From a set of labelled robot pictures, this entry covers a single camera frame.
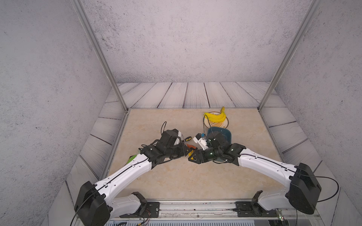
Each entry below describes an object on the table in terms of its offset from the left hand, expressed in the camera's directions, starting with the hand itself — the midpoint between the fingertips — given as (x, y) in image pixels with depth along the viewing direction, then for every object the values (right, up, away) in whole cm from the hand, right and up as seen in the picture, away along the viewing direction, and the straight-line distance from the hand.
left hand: (192, 151), depth 74 cm
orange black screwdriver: (0, -2, +21) cm, 22 cm away
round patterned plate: (+14, +13, +37) cm, 42 cm away
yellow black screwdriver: (-1, -1, 0) cm, 2 cm away
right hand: (-1, -4, -1) cm, 4 cm away
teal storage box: (+25, +8, +25) cm, 36 cm away
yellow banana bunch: (+20, +18, +34) cm, 43 cm away
